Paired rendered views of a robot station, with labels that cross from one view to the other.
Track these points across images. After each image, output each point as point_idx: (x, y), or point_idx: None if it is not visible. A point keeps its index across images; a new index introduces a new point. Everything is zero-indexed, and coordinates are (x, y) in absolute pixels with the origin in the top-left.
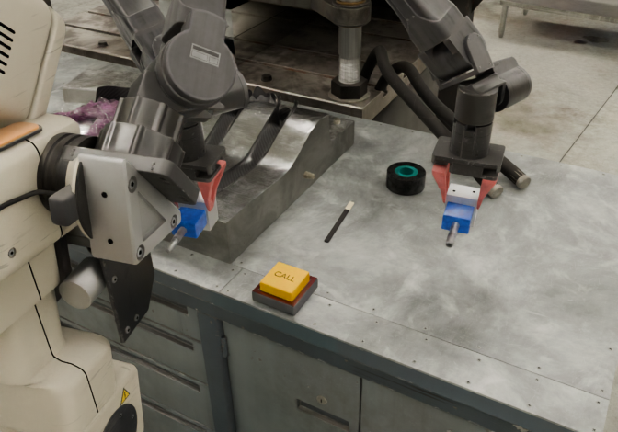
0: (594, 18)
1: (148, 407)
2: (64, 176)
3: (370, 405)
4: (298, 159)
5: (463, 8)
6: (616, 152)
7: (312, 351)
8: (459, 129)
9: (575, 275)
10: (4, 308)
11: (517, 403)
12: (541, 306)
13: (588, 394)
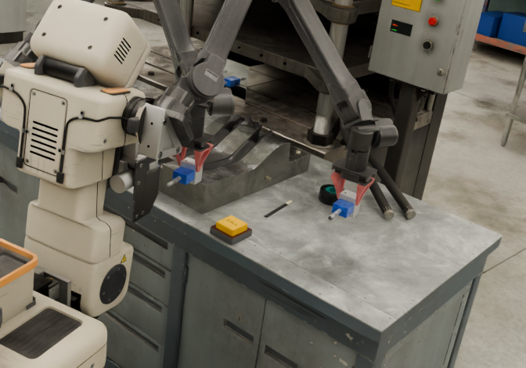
0: None
1: (120, 326)
2: (135, 113)
3: (268, 322)
4: (262, 164)
5: (410, 97)
6: None
7: (239, 278)
8: (348, 151)
9: (415, 265)
10: (87, 174)
11: (343, 308)
12: (383, 274)
13: (386, 314)
